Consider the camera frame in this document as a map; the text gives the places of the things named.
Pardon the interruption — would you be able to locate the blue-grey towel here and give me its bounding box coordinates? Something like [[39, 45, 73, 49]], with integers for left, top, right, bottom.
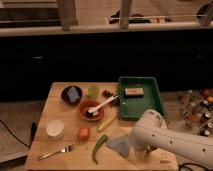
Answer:
[[106, 135, 131, 157]]

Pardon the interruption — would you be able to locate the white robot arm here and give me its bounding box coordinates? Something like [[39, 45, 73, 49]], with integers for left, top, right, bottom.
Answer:
[[131, 109, 213, 169]]

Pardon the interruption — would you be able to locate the green plastic cup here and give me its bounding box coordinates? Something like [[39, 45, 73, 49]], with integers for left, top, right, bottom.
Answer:
[[88, 85, 99, 99]]

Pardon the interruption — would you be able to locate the white lidded cup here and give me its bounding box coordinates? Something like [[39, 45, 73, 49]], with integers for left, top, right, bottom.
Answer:
[[46, 120, 64, 139]]

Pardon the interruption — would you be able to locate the green chili pepper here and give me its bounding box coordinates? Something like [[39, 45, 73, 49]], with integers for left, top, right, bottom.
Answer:
[[92, 134, 108, 164]]

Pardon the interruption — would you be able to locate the yellow corn stick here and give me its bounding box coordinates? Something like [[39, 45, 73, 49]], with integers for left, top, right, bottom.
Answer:
[[97, 115, 116, 132]]

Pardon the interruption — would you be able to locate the green plastic tray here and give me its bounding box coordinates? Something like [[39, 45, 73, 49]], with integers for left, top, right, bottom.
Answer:
[[118, 76, 164, 121]]

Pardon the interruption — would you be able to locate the orange tomato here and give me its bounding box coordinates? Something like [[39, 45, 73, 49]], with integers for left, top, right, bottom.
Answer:
[[77, 128, 90, 141]]

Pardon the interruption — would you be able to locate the tan sponge block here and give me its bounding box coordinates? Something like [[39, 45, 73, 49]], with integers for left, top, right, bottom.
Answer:
[[124, 88, 144, 97]]

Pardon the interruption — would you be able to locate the brown dried fruit pile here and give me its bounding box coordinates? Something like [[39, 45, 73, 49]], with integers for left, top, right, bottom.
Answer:
[[102, 90, 114, 98]]

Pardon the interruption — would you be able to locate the silver fork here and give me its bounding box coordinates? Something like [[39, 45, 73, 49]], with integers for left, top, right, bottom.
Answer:
[[37, 144, 74, 161]]

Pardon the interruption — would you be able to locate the spice bottle rack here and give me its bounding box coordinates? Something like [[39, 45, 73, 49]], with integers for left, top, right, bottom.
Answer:
[[178, 89, 213, 137]]

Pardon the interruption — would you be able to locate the orange bowl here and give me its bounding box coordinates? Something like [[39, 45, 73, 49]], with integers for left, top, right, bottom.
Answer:
[[79, 100, 104, 122]]

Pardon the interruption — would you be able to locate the blue sponge in bowl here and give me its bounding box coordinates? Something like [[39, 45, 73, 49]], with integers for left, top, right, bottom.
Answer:
[[67, 87, 80, 103]]

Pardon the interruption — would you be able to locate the dark bowl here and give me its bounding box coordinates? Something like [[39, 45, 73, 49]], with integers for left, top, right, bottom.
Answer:
[[61, 86, 83, 106]]

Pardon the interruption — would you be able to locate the black cable bottom right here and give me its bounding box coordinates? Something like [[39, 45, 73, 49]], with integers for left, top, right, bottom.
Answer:
[[177, 162, 213, 171]]

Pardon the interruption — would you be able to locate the black cable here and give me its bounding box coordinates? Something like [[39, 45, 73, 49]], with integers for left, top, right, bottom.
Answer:
[[177, 162, 213, 171], [0, 119, 38, 149]]

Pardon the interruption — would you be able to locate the black cable left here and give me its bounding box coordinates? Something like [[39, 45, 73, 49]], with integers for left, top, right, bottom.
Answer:
[[0, 119, 38, 149]]

